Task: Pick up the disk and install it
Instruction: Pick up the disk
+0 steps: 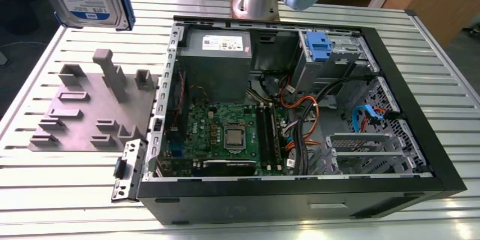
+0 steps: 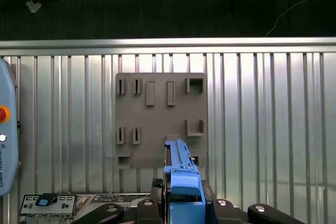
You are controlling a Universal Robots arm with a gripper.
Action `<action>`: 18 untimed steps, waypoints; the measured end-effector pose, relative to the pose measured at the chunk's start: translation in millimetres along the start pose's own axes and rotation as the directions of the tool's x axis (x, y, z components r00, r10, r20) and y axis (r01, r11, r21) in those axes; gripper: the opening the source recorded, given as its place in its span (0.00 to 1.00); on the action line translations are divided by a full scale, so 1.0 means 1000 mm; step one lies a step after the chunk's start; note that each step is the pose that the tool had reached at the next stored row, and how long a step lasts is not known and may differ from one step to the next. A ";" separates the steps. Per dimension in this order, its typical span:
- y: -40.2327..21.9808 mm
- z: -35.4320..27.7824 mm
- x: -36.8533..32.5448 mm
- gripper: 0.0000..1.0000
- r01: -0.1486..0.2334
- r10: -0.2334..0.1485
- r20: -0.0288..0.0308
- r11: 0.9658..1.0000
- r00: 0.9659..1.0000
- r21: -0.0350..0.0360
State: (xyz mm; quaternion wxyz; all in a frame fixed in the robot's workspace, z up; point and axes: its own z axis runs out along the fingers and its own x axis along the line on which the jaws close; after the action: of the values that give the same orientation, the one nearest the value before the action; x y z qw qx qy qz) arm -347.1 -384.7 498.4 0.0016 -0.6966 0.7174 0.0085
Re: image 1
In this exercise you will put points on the metal drive cage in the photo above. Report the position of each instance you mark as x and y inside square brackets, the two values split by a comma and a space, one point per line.
[323, 74]

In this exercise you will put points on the black RAM slot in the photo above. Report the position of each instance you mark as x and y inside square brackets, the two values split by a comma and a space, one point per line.
[277, 141]
[265, 138]

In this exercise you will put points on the green motherboard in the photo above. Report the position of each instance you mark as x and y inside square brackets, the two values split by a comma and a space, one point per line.
[203, 116]

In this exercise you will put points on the black graphics card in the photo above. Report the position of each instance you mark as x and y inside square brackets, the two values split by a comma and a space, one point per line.
[228, 167]

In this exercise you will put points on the silver CPU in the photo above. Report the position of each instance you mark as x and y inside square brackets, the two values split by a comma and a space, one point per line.
[233, 136]

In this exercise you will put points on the metal card retention bracket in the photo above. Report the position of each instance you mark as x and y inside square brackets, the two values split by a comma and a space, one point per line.
[132, 145]

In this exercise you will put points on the metal disk bay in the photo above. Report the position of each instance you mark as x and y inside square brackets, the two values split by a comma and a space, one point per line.
[360, 154]

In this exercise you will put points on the grey power supply unit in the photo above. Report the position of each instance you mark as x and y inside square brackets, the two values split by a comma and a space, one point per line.
[213, 77]

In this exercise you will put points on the black office chair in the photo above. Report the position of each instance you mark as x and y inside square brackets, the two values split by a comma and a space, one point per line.
[19, 12]

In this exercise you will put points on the CPU socket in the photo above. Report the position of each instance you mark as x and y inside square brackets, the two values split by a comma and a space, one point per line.
[245, 138]

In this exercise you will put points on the blue plastic drive latch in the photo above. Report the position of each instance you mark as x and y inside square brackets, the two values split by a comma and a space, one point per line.
[319, 46]

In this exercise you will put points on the black chair caster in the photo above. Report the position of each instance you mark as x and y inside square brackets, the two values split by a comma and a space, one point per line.
[473, 30]

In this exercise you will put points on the black PC case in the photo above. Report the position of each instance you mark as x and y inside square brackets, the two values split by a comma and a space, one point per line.
[263, 203]

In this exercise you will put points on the grey parts rack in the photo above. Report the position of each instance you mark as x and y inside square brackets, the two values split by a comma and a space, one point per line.
[89, 110]

